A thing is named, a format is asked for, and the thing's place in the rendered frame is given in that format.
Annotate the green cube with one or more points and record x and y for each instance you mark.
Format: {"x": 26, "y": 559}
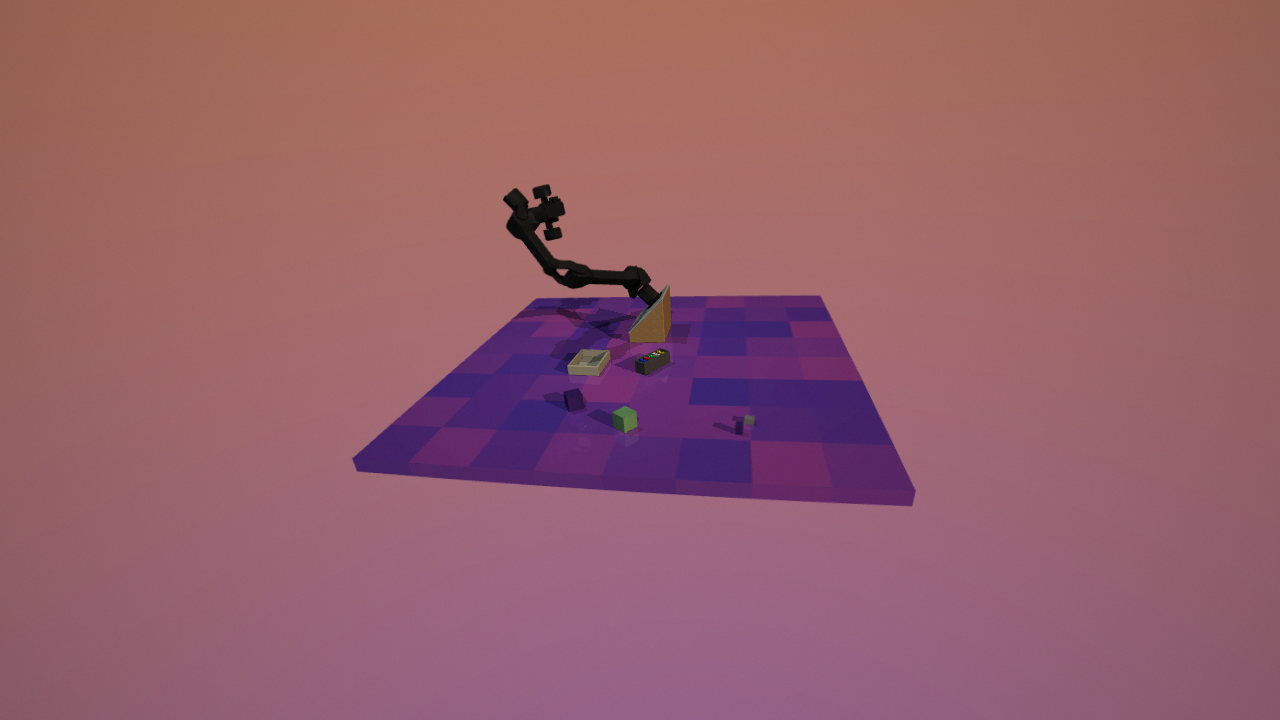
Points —
{"x": 624, "y": 419}

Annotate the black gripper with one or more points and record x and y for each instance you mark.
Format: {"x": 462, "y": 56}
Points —
{"x": 542, "y": 192}

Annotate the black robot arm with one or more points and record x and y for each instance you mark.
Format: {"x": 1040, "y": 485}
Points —
{"x": 524, "y": 222}

